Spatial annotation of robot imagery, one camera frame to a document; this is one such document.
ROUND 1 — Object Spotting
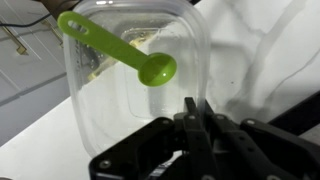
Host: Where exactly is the clear plastic container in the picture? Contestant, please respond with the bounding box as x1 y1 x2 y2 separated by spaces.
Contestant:
62 0 210 156

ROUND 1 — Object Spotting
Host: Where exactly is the green plastic measuring spoon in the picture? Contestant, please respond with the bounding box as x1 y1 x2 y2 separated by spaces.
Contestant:
58 11 177 87

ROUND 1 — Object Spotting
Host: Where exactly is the gold cabinet handle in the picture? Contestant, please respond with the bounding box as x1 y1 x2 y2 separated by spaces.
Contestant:
2 27 27 55

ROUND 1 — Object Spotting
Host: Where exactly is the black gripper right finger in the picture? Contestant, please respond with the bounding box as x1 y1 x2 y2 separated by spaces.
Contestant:
200 99 214 117

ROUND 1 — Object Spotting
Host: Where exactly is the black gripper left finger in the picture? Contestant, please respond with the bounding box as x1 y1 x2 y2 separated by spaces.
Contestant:
184 97 199 117

